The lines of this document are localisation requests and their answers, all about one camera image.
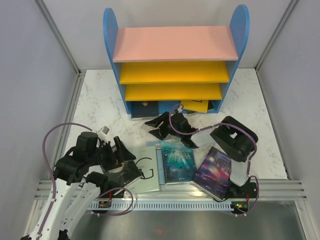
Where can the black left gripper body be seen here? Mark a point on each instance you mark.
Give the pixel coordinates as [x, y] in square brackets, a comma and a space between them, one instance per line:
[103, 155]

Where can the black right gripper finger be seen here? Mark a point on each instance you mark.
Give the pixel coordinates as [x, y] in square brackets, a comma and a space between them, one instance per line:
[157, 133]
[158, 120]

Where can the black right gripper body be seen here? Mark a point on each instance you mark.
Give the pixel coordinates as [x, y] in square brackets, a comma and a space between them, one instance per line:
[167, 128]

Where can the dark navy blue book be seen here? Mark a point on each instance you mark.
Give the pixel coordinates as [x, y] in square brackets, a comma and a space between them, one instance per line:
[144, 109]

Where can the yellow Little Prince book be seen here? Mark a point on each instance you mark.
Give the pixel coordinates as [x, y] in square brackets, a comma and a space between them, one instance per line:
[195, 105]

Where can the teal ocean cover book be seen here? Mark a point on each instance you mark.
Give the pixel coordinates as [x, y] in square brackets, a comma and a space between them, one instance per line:
[179, 164]

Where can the dark green Alice Wonderland book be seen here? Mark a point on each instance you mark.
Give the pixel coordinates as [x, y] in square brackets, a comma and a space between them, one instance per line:
[210, 107]

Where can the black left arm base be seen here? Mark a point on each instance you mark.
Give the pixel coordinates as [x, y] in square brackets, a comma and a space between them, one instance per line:
[110, 192]

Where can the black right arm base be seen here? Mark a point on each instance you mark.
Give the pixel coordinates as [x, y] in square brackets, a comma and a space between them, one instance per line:
[248, 190]

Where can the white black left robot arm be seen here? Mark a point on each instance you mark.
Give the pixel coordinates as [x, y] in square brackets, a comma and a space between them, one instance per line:
[66, 204]

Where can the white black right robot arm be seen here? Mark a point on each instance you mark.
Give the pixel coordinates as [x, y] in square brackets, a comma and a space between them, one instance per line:
[234, 138]

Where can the black Moon and Sixpence book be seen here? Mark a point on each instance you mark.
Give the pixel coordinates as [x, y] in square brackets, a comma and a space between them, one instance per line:
[124, 175]

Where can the pale grey Gatsby book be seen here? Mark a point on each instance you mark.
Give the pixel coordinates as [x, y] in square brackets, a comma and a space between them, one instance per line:
[146, 161]

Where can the light blue thin book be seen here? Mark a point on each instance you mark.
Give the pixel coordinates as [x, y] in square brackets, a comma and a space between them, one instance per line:
[160, 166]

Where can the blue pink yellow shelf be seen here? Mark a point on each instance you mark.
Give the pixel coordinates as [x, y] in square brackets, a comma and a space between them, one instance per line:
[171, 64]

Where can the purple Robinson Crusoe book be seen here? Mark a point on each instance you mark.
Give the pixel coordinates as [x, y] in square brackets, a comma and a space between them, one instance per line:
[213, 174]

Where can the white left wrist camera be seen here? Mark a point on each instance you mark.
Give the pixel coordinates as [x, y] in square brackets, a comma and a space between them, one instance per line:
[104, 132]

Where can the light blue slotted cable duct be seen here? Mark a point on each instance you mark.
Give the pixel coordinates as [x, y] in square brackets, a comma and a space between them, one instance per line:
[164, 205]

